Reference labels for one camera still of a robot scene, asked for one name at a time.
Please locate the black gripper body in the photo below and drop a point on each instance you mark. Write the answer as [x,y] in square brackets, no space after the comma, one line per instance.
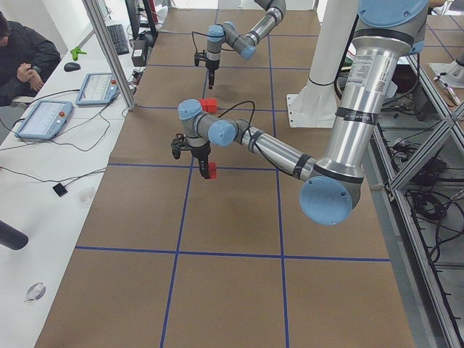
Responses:
[212,65]
[200,152]

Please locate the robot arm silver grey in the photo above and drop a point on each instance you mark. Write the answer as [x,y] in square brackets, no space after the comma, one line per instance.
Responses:
[244,44]
[359,45]

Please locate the black box white label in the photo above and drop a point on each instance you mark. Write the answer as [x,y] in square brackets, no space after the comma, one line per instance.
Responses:
[140,53]

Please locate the black monitor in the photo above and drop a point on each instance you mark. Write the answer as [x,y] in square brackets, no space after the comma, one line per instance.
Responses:
[133,11]

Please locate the black keyboard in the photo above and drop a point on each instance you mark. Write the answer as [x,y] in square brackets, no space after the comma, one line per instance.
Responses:
[117,35]

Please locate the far teach pendant tablet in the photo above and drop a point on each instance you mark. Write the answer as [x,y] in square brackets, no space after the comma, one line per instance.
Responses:
[98,88]

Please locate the teach pendant tablet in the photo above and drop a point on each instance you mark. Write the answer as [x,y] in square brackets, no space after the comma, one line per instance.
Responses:
[45,120]
[98,88]

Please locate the green plastic tool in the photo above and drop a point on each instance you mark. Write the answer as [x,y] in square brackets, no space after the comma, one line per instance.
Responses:
[76,52]

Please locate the black computer mouse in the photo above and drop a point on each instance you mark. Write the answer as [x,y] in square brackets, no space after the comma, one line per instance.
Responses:
[71,66]

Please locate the small black square pad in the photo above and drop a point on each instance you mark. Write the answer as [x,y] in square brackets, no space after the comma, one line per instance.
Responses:
[60,189]

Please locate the near teach pendant tablet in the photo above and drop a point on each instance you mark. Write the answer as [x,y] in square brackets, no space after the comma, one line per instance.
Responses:
[45,120]

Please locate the seated person black jacket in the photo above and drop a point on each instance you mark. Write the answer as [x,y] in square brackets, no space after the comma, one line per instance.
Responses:
[27,61]

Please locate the black cylinder near edge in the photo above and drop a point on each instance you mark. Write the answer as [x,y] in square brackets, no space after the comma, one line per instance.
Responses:
[11,237]

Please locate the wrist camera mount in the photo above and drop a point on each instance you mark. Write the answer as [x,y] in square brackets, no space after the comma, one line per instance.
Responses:
[199,57]
[178,145]

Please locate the white pedestal column base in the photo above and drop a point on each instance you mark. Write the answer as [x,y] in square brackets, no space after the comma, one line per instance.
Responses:
[315,105]

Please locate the aluminium frame post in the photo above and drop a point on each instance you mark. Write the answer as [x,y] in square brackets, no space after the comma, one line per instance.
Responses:
[97,21]

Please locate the aluminium frame side table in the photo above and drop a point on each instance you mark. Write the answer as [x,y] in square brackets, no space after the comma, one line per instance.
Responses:
[418,145]

